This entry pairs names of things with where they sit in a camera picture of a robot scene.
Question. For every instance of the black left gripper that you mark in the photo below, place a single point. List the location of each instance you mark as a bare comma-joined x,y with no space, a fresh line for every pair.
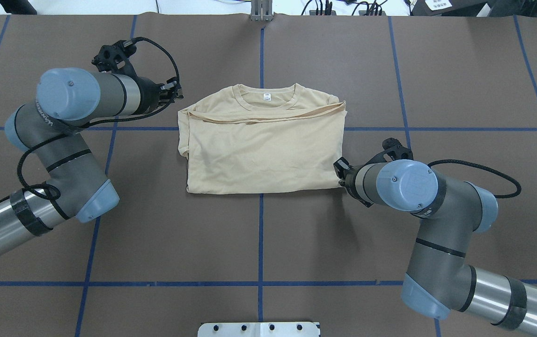
148,95

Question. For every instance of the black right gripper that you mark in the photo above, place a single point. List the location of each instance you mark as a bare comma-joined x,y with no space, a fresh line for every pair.
351,180

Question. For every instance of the beige long sleeve shirt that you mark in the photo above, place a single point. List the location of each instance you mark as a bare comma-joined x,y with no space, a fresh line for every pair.
244,140

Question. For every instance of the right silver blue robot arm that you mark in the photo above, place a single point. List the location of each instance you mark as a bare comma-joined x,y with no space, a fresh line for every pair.
438,280

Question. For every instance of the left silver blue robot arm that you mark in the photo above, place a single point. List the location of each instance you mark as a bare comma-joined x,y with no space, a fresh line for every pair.
60,177

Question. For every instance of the black box with label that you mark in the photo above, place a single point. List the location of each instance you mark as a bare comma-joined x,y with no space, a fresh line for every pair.
452,8

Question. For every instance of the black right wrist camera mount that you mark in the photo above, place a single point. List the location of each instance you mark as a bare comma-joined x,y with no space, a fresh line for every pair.
394,149

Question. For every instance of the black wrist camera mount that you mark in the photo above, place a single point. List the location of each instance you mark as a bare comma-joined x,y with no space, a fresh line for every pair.
394,149
115,58

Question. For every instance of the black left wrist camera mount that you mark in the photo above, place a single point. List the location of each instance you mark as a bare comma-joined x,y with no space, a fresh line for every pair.
115,58

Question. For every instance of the aluminium frame post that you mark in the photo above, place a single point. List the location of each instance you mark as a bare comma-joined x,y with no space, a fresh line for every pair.
261,10

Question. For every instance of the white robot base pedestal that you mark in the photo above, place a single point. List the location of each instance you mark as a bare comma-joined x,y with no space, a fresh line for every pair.
259,329

